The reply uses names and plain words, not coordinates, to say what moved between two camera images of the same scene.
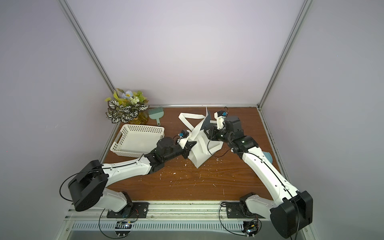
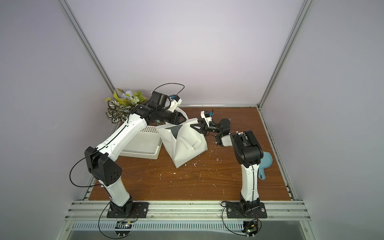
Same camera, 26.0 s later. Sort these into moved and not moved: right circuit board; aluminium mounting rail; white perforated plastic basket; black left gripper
Moved: black left gripper
Not moved: aluminium mounting rail; right circuit board; white perforated plastic basket
